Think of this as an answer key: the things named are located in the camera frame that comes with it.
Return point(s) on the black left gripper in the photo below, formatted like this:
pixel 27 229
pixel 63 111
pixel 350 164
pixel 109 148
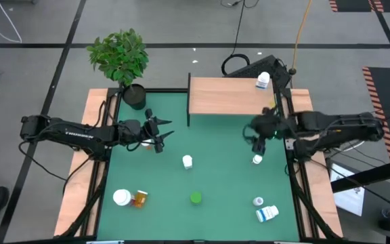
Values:
pixel 132 131

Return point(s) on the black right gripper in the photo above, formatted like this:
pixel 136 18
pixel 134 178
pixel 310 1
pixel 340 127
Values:
pixel 266 127

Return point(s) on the small white vial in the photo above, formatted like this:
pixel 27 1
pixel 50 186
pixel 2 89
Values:
pixel 257 159

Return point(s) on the plain white bottle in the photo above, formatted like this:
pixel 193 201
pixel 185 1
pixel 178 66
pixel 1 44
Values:
pixel 187 161

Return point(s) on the green bottle green cap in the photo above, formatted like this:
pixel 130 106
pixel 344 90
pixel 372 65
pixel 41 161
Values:
pixel 196 198

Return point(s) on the large white-capped bottle purple label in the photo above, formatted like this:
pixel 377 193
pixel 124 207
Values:
pixel 122 197

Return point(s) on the white bottle blue label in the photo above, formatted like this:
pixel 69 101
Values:
pixel 262 80
pixel 267 213

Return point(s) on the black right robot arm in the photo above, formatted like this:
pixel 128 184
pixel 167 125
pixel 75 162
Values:
pixel 334 125

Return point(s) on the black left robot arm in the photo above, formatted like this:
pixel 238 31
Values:
pixel 80 135

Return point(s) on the wooden shelf black legs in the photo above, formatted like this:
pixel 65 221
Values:
pixel 222 96

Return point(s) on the black keyboard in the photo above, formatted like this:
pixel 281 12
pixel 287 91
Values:
pixel 266 66

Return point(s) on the green plant in black pot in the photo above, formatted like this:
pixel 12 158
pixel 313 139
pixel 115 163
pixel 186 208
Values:
pixel 120 57

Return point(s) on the green table mat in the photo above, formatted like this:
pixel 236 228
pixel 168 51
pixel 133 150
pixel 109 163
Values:
pixel 215 217

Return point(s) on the white paper sheet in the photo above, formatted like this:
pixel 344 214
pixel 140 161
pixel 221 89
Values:
pixel 349 200

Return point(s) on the black beam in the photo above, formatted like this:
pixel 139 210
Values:
pixel 367 176

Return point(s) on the black aluminium table frame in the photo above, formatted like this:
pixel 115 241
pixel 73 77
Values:
pixel 161 90

